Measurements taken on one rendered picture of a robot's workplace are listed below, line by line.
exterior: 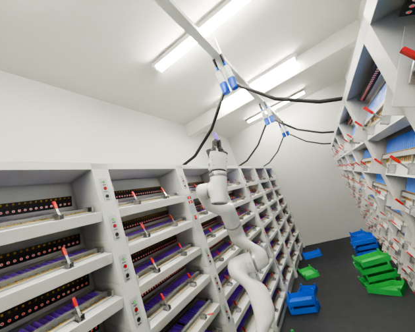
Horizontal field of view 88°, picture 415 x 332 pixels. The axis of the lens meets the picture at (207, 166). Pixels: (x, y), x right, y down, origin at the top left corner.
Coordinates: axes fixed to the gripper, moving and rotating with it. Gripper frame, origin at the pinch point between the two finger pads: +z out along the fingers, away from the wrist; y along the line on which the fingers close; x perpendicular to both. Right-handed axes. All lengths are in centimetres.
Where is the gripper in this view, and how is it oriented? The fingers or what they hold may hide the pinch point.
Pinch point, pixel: (217, 143)
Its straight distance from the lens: 112.5
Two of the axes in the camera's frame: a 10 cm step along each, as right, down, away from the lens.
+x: 4.3, -3.1, -8.5
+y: 9.0, 1.2, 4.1
